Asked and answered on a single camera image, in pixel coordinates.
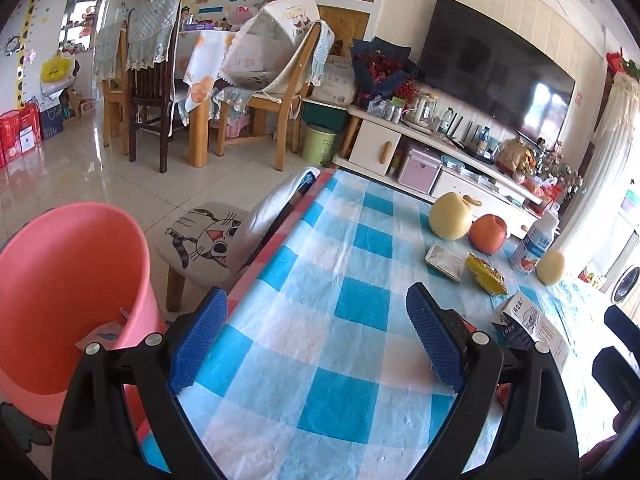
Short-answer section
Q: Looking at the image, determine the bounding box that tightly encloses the light wooden dining chair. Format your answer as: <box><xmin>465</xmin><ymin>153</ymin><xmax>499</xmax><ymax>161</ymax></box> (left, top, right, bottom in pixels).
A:
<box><xmin>214</xmin><ymin>21</ymin><xmax>321</xmax><ymax>171</ymax></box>

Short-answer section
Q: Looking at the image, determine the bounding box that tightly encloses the cat print stool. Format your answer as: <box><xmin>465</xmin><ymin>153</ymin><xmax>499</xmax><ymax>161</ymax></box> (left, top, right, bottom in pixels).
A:
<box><xmin>155</xmin><ymin>203</ymin><xmax>267</xmax><ymax>312</ymax></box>

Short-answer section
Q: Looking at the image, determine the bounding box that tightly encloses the white washing machine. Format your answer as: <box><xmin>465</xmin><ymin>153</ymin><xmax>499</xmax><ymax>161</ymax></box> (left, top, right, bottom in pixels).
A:
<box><xmin>608</xmin><ymin>231</ymin><xmax>639</xmax><ymax>308</ymax></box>

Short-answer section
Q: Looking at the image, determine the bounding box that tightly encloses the yellow snack wrapper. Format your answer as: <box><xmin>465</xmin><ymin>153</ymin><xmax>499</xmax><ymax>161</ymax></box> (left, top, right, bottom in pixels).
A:
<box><xmin>465</xmin><ymin>252</ymin><xmax>508</xmax><ymax>296</ymax></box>

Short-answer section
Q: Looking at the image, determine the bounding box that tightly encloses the yellow pear right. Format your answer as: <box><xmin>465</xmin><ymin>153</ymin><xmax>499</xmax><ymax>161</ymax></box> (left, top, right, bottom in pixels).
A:
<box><xmin>535</xmin><ymin>250</ymin><xmax>565</xmax><ymax>286</ymax></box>

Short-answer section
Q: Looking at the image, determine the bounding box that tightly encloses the white electric kettle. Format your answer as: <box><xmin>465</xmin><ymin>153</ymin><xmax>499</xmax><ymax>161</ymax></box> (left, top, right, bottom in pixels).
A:
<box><xmin>405</xmin><ymin>92</ymin><xmax>439</xmax><ymax>128</ymax></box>

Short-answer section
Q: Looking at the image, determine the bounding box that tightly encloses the yellow pear left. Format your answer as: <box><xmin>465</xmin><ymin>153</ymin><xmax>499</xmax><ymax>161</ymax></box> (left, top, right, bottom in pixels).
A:
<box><xmin>428</xmin><ymin>192</ymin><xmax>480</xmax><ymax>240</ymax></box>

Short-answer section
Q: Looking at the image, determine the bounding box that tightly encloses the black flat screen television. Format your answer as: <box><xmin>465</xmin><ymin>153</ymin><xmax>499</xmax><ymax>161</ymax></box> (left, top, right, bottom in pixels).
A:
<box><xmin>416</xmin><ymin>0</ymin><xmax>575</xmax><ymax>145</ymax></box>

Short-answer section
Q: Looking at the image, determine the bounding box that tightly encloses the blue white checkered tablecloth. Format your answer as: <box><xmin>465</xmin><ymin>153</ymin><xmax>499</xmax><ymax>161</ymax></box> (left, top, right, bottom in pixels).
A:
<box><xmin>134</xmin><ymin>168</ymin><xmax>622</xmax><ymax>480</ymax></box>

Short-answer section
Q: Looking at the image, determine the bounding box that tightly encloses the white yogurt drink bottle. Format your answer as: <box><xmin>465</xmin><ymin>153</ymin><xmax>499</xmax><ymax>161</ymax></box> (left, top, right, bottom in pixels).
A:
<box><xmin>509</xmin><ymin>210</ymin><xmax>559</xmax><ymax>274</ymax></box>

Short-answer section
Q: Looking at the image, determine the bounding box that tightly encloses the dark blue flower bouquet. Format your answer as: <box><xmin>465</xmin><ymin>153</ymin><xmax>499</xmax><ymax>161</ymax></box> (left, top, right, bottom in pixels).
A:
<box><xmin>350</xmin><ymin>37</ymin><xmax>414</xmax><ymax>98</ymax></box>

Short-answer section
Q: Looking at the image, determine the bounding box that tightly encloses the red orange apple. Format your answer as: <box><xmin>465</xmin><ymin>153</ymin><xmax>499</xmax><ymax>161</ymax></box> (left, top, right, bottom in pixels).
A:
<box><xmin>468</xmin><ymin>214</ymin><xmax>508</xmax><ymax>255</ymax></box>

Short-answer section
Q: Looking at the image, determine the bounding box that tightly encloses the square silver foil packet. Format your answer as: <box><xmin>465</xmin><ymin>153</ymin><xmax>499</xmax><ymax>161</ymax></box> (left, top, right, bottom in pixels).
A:
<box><xmin>425</xmin><ymin>243</ymin><xmax>464</xmax><ymax>283</ymax></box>

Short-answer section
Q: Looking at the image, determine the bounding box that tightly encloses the pink plastic trash bin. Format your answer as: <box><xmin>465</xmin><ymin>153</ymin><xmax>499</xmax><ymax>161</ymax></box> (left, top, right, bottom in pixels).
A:
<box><xmin>1</xmin><ymin>202</ymin><xmax>166</xmax><ymax>426</ymax></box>

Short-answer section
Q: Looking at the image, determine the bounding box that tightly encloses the green small waste bin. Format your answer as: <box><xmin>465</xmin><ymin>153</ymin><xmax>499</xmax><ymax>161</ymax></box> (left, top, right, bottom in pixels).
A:
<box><xmin>302</xmin><ymin>125</ymin><xmax>338</xmax><ymax>166</ymax></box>

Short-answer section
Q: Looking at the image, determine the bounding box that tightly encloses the yellow pear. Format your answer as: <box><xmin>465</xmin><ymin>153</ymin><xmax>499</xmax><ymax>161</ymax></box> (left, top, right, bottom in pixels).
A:
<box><xmin>428</xmin><ymin>192</ymin><xmax>480</xmax><ymax>240</ymax></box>
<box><xmin>535</xmin><ymin>250</ymin><xmax>565</xmax><ymax>286</ymax></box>

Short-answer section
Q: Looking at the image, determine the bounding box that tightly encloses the white standing air conditioner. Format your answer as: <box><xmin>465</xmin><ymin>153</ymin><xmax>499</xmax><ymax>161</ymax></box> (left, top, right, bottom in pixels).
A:
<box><xmin>553</xmin><ymin>73</ymin><xmax>639</xmax><ymax>266</ymax></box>

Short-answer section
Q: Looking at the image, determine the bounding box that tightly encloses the dark wooden dining chair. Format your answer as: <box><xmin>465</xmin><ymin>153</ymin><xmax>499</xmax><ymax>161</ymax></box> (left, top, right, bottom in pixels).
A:
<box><xmin>126</xmin><ymin>0</ymin><xmax>182</xmax><ymax>174</ymax></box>

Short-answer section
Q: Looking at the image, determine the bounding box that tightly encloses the dining table with floral cloth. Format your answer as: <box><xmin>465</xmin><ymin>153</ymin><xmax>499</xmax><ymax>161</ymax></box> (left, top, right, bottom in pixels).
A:
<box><xmin>177</xmin><ymin>29</ymin><xmax>235</xmax><ymax>168</ymax></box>

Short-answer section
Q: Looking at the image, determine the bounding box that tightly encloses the pink storage box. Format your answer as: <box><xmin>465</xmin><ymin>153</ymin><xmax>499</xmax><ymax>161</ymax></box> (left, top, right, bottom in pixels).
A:
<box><xmin>397</xmin><ymin>148</ymin><xmax>442</xmax><ymax>194</ymax></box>

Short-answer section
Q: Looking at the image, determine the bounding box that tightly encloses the white tv cabinet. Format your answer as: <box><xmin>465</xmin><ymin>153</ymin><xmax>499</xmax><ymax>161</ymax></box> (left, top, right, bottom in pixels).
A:
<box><xmin>333</xmin><ymin>106</ymin><xmax>541</xmax><ymax>238</ymax></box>

